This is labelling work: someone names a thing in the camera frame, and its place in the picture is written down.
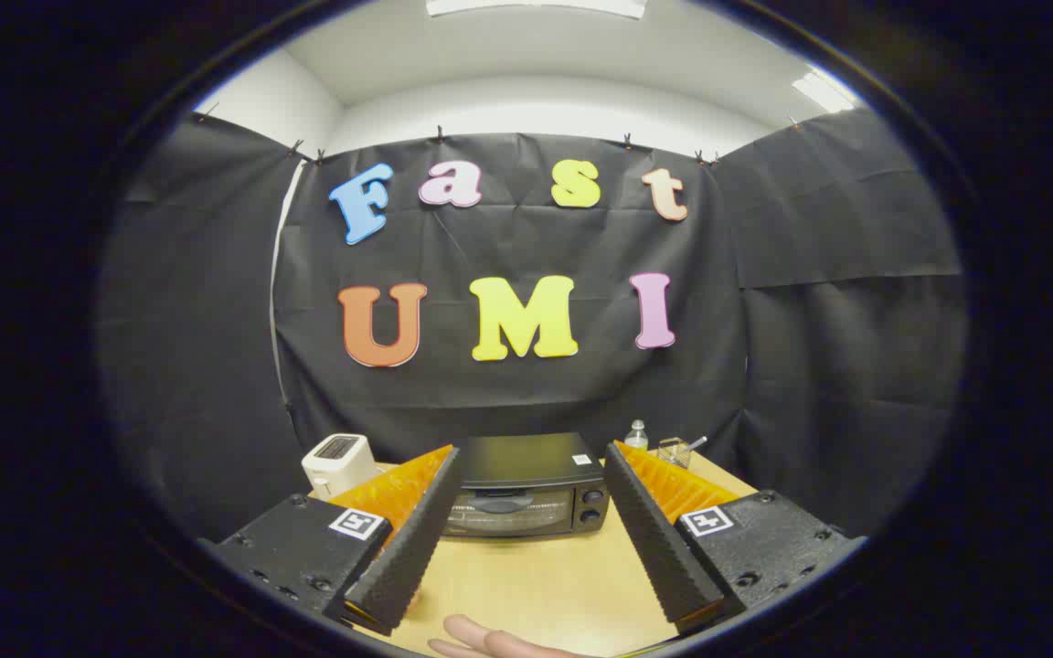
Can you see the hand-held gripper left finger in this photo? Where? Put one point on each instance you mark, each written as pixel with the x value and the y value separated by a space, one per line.
pixel 412 548

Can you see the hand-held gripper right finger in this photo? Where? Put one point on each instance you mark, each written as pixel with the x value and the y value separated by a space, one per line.
pixel 664 548

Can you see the black toaster oven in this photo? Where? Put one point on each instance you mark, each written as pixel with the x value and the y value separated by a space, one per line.
pixel 526 461

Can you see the white bread toaster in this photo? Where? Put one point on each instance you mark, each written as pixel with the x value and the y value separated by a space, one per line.
pixel 335 471

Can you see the metal spoon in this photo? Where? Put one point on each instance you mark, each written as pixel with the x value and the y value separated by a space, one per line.
pixel 696 442

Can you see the clear plastic bottle green label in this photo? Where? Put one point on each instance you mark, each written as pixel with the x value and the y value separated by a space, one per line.
pixel 636 439

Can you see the black backdrop cloth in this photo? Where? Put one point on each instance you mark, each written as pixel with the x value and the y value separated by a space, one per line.
pixel 490 247

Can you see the ceiling light panel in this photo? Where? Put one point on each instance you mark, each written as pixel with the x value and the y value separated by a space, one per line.
pixel 824 91
pixel 536 6

